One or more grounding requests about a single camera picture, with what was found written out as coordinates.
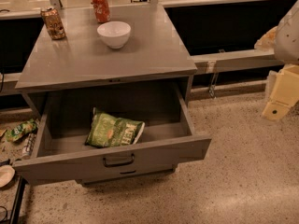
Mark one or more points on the green jalapeno chip bag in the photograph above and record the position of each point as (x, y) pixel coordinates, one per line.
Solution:
(110, 131)

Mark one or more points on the black drawer handle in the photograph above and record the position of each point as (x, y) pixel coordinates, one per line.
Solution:
(119, 163)

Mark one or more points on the green snack bag on floor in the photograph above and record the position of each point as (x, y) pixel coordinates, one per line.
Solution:
(24, 128)

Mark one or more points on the black stand on floor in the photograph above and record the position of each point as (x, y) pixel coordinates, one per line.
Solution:
(12, 216)

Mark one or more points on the gold brown soda can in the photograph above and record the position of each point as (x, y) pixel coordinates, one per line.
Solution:
(53, 22)

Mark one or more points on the grey metal rail frame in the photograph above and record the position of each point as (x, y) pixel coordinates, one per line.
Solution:
(206, 20)

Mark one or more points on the white wrapper on floor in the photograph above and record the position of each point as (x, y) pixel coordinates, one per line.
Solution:
(28, 146)

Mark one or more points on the white ceramic bowl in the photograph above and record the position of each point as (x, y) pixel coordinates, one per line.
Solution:
(114, 34)

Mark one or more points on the orange soda can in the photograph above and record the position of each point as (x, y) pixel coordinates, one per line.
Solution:
(101, 10)

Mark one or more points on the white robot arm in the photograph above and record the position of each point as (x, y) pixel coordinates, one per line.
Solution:
(283, 39)

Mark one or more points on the white plate on floor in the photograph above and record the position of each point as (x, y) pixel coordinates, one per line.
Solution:
(6, 175)

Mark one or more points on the grey cabinet counter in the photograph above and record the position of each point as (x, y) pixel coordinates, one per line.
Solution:
(153, 51)

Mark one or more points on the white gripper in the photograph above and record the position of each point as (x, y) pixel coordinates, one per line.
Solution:
(288, 36)

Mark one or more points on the open grey top drawer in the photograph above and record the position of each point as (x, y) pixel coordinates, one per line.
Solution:
(61, 153)

